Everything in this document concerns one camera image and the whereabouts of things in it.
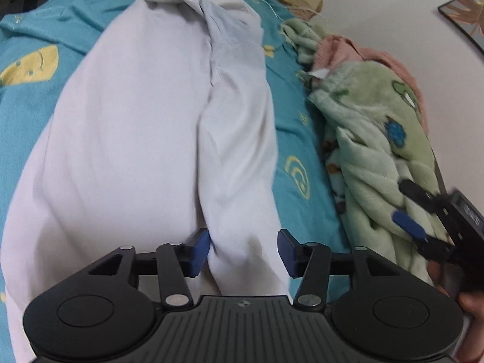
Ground person's right hand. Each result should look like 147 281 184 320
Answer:
427 262 484 320

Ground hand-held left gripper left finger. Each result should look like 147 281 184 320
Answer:
88 228 211 309

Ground white thin cable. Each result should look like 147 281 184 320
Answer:
242 0 329 31

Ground white garment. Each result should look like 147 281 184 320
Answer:
0 0 293 363

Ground framed leaf wall picture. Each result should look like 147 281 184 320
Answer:
438 0 484 55

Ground teal bed sheet yellow print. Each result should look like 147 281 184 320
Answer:
0 0 352 307

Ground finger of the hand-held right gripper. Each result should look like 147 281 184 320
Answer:
392 209 455 264
399 179 446 213

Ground pink plush cloth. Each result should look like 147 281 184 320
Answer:
316 34 430 137

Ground green plush printed blanket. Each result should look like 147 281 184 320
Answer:
283 18 454 286

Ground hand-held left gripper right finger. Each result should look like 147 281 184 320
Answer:
277 229 411 311

